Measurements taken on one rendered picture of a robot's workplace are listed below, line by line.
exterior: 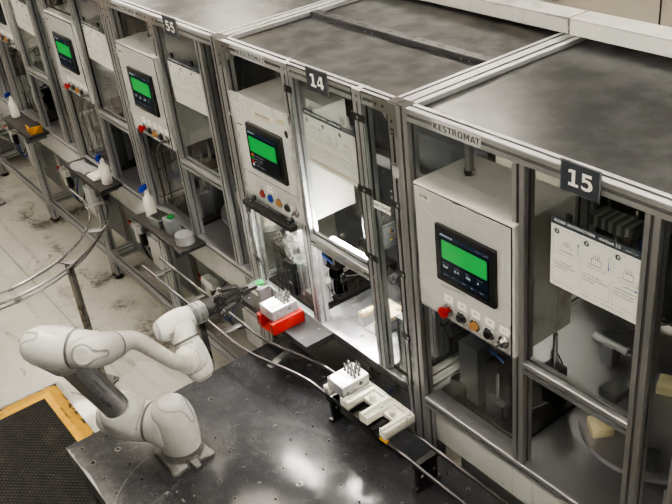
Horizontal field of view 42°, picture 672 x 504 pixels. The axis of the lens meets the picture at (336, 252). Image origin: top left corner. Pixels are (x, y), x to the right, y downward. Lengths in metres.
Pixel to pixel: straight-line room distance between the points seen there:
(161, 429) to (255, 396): 0.52
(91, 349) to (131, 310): 2.86
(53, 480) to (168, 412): 1.43
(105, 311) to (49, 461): 1.33
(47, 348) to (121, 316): 2.74
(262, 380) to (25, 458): 1.54
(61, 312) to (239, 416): 2.49
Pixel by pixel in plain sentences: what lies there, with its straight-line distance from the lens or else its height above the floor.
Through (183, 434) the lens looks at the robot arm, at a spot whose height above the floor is 0.84.
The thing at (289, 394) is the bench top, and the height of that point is 0.68.
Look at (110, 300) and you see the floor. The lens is 5.87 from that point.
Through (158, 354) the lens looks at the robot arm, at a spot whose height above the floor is 1.19.
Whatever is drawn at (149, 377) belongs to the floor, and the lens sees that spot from 5.11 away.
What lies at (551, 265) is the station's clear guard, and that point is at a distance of 2.46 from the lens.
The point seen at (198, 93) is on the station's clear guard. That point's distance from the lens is 3.89.
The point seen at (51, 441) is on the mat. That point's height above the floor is 0.01.
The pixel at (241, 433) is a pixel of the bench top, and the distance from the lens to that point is 3.56.
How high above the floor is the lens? 3.03
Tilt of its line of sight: 31 degrees down
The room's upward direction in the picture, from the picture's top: 7 degrees counter-clockwise
